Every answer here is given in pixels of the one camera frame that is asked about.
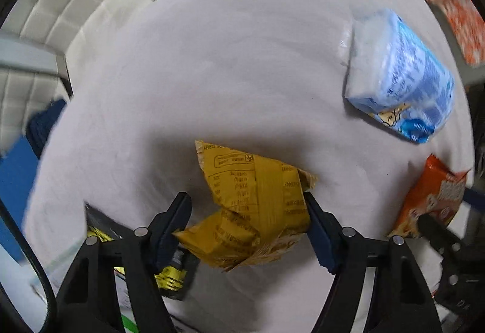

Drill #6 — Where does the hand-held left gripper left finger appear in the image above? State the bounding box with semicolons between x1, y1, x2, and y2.
56;192;193;333

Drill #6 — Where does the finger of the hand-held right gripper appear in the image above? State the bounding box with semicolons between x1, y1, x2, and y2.
417;213;485;318

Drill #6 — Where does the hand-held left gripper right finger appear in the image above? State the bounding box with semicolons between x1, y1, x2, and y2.
304;191;443;333

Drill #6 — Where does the orange snack bag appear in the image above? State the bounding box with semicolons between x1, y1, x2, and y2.
387;154;472;239

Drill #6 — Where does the yellow snack bag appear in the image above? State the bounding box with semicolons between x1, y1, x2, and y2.
173;140;318;273

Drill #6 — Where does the black and yellow packet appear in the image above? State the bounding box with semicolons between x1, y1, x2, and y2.
84;203;198;301

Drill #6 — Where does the blue chair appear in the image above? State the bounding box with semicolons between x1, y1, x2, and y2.
0;98;67;269

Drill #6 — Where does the blue tissue pack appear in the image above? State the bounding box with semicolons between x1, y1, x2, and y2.
338;8;455;144

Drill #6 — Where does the white round tablecloth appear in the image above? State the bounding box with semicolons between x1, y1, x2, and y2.
23;0;476;333

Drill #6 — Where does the orange patterned box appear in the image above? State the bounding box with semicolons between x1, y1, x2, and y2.
414;0;485;66

